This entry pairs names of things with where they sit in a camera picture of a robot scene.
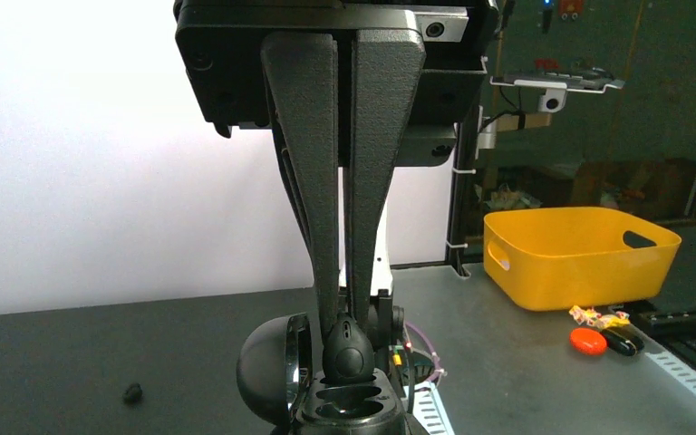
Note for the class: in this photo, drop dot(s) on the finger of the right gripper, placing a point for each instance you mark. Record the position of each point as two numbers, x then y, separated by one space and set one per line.
386 67

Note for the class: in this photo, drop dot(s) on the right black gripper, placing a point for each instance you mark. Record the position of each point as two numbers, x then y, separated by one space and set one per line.
219 43

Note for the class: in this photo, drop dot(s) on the black oval object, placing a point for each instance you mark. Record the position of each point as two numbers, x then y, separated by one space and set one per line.
277 381

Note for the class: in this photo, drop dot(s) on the yellow plastic bin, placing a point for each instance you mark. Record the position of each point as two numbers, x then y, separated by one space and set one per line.
548 259

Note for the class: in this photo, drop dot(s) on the yellow candy wrapper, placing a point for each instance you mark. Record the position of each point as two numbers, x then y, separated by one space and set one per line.
592 318

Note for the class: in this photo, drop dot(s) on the red orange small object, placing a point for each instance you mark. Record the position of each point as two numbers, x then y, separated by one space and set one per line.
588 341

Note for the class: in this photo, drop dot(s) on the black oval gadget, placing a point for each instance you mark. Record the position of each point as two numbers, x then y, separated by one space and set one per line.
622 340

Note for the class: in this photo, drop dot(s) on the front right black frame post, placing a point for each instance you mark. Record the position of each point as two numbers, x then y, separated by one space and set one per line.
462 173

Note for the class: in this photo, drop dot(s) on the white bracket on shelf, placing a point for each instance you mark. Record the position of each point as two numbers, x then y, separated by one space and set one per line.
556 85

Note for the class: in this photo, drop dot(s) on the white slotted cable duct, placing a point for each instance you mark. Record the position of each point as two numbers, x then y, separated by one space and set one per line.
428 408

